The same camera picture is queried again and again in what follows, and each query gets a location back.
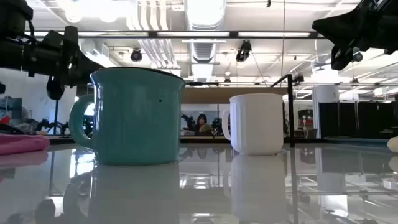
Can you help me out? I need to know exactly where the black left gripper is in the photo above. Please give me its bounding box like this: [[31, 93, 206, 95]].
[[30, 26, 105, 100]]

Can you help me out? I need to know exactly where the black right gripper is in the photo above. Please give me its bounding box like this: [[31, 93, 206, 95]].
[[312, 0, 398, 71]]

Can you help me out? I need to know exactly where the teal enamel mug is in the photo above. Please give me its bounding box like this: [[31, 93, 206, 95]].
[[68, 66, 187, 166]]

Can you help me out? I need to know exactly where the white ribbed mug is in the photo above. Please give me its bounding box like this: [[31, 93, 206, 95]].
[[221, 93, 284, 156]]

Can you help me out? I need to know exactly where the wooden shelf with black legs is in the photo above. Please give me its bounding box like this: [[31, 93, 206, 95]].
[[182, 73, 295, 148]]

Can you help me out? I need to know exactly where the white pillar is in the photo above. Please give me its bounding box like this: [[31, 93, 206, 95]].
[[312, 85, 340, 138]]

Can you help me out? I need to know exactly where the pink cloth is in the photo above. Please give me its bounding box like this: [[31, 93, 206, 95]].
[[0, 133, 50, 156]]

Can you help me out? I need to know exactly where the cream round object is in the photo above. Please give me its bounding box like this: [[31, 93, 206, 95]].
[[387, 136, 398, 153]]

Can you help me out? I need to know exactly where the person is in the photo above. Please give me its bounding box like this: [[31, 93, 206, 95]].
[[194, 113, 213, 136]]

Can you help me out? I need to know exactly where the dark wall monitor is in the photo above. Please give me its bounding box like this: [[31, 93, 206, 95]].
[[0, 96, 23, 119]]

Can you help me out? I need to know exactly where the black partition wall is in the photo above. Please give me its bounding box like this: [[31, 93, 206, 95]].
[[318, 101, 398, 139]]

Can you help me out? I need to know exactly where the silver ventilation duct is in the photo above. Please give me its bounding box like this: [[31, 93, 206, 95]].
[[183, 0, 228, 63]]

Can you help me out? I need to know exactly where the black table frame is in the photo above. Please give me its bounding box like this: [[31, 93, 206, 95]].
[[48, 135, 389, 146]]

